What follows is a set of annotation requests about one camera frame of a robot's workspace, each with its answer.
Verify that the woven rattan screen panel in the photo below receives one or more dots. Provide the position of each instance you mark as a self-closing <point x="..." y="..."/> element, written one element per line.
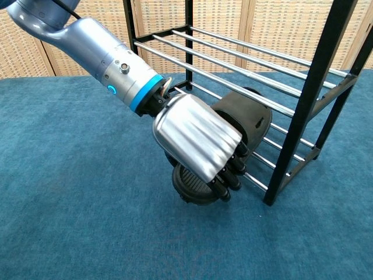
<point x="285" y="26"/>
<point x="17" y="58"/>
<point x="367" y="49"/>
<point x="102" y="11"/>
<point x="215" y="17"/>

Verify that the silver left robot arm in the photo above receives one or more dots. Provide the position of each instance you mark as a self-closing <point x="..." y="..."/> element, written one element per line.
<point x="93" y="46"/>

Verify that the black rubber slipper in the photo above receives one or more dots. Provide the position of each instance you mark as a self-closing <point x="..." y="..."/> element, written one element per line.
<point x="236" y="109"/>

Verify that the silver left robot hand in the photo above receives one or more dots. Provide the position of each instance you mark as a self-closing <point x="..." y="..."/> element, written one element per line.
<point x="195" y="137"/>

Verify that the black shoe rack chrome rods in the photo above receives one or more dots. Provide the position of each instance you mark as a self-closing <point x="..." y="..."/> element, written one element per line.
<point x="320" y="73"/>

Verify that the blue fabric table cover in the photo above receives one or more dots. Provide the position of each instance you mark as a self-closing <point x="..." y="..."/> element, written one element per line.
<point x="87" y="204"/>

